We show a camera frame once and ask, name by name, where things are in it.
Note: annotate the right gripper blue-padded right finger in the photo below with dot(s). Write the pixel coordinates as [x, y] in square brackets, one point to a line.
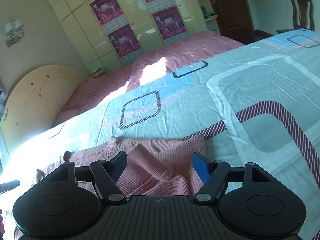
[218, 174]

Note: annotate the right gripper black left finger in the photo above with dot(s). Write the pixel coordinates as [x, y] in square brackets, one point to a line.
[102, 174]

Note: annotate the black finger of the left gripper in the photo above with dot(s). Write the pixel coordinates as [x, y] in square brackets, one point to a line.
[5, 187]

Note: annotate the pink knit sweater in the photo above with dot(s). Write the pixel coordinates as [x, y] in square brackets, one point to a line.
[155, 167]

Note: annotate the left hand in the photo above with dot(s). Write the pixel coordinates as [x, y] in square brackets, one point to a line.
[2, 231]

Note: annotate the light blue patterned bedsheet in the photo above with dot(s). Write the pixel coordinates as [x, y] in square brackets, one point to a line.
[257, 103]

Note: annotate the cream wooden headboard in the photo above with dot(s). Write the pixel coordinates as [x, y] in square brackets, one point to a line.
[35, 102]

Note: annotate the pink checked quilt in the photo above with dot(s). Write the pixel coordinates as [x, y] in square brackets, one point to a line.
[145, 69]

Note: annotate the stack of books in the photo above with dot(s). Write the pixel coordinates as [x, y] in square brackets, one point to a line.
[98, 72]

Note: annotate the lower left pink poster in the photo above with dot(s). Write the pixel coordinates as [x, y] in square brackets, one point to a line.
[125, 44]

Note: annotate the cream glossy wardrobe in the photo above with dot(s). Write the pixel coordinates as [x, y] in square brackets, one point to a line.
[93, 45]

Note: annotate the cream corner shelf unit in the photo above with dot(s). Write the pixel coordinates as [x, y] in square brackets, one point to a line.
[210, 16]

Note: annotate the lower right pink poster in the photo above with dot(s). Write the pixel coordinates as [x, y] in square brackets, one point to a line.
[170, 24]

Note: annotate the upper left pink poster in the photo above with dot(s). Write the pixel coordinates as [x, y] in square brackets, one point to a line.
[109, 15]

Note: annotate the dark brown wooden door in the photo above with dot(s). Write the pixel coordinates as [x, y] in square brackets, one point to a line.
[234, 18]

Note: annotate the dark wooden chair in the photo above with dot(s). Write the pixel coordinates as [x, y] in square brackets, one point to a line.
[303, 15]

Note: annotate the twin-shade wall lamp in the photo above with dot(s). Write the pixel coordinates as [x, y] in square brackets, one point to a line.
[14, 32]

